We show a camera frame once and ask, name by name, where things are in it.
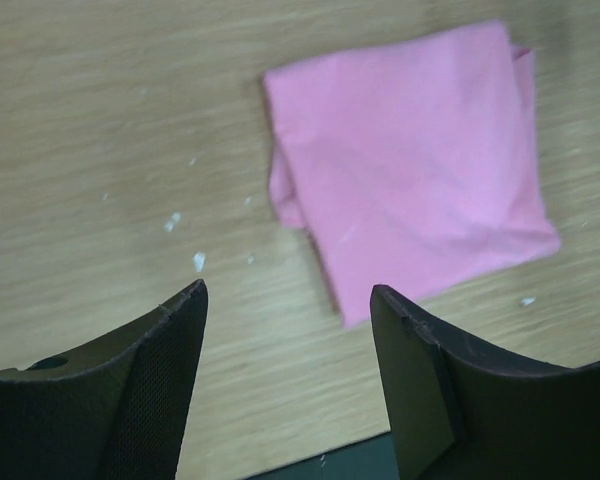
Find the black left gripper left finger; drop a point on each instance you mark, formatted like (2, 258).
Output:
(115, 407)

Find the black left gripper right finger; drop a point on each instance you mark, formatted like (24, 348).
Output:
(460, 407)

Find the pink t shirt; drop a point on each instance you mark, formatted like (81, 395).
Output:
(412, 164)

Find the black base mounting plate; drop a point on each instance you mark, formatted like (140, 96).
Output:
(370, 459)

